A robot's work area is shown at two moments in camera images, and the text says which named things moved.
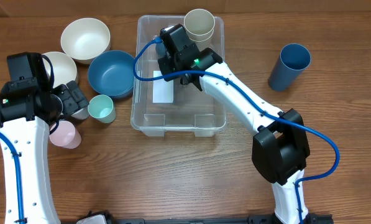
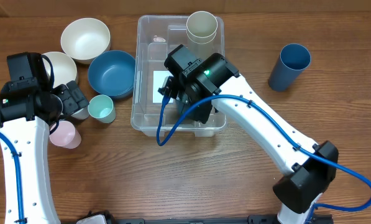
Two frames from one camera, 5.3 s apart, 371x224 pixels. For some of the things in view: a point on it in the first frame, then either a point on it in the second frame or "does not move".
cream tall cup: (199, 24) does not move
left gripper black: (73, 104) does not move
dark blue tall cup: (293, 58) does not move
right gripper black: (163, 67) -> (202, 116)
